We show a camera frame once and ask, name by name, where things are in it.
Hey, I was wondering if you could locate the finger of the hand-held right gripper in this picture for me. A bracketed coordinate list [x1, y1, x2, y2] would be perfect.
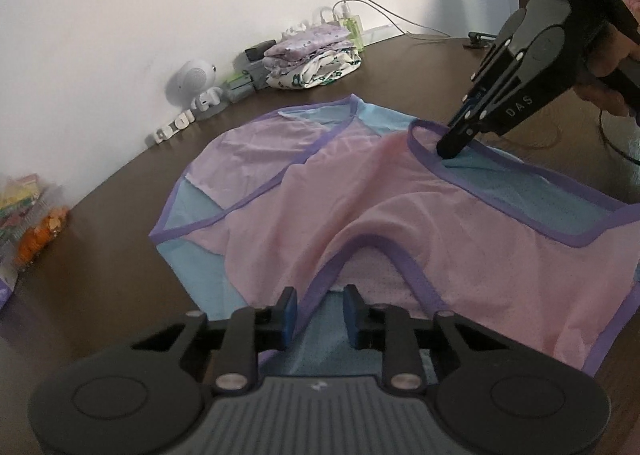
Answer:
[436, 11, 527, 157]
[439, 94, 502, 159]

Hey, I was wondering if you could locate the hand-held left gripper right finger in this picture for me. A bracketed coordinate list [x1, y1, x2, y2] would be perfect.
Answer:
[342, 284, 511, 391]

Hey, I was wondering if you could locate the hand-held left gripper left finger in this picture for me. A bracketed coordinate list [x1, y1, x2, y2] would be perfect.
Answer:
[131, 286, 301, 395]

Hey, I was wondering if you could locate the pink blue purple-trimmed garment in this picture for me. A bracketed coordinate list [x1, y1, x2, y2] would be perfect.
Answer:
[148, 94, 640, 378]

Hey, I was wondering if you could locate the person's right hand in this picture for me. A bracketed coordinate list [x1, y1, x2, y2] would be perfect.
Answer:
[574, 24, 632, 117]

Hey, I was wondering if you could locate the black clip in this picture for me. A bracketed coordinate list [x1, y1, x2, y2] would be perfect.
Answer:
[462, 31, 499, 47]

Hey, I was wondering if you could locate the green liquid bottle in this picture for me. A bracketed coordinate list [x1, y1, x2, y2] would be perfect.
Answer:
[340, 14, 367, 50]

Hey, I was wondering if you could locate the folded white patterned garment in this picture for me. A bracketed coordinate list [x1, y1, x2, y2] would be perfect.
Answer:
[264, 48, 362, 90]

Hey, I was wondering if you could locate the folded purple floral garment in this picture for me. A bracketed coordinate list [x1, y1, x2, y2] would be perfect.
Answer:
[262, 25, 353, 72]

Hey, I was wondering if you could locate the black box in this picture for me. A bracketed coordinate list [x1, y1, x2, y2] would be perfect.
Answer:
[244, 39, 279, 63]

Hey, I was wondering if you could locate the clear bag of snacks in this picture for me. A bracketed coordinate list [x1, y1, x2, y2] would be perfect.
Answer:
[0, 174, 71, 282]

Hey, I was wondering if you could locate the thin black cable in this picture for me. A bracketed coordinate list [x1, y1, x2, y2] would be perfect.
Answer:
[596, 110, 640, 167]

